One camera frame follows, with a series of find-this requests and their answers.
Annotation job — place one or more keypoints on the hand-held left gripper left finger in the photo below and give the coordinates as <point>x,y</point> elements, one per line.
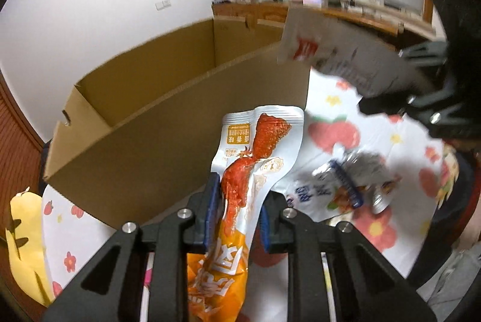
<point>213,209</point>

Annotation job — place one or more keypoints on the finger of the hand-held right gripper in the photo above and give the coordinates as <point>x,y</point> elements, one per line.
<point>383,106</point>
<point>424,51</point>

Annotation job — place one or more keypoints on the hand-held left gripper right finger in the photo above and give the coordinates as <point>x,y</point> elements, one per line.
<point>265,228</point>

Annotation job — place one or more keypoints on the orange snack packet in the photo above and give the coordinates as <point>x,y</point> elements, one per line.
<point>240,171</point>

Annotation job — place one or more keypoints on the blue white snack packet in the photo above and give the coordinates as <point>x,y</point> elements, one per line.
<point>308,198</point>

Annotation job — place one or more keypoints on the white red-label snack packet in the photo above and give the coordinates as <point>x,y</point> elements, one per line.
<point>338,40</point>

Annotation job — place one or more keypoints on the brown cardboard box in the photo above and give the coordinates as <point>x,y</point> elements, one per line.
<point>150,141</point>

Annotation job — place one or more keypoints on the fruit printed blanket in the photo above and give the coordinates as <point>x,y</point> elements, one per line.
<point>406,156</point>

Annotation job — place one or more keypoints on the silver foil snack packet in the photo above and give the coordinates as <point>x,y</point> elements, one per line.
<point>368,164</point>

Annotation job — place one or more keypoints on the small silver packet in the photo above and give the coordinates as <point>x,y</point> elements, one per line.
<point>379,200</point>

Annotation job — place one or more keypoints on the wooden cabinet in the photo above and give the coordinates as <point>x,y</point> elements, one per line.
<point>263,12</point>

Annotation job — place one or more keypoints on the yellow plush toy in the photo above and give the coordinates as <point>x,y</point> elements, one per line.
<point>26,232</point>

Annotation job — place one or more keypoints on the brown slatted wardrobe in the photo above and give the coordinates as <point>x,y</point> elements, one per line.
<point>15,141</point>

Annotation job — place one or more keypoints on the white wall switch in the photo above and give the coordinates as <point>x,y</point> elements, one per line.
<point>162,4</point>

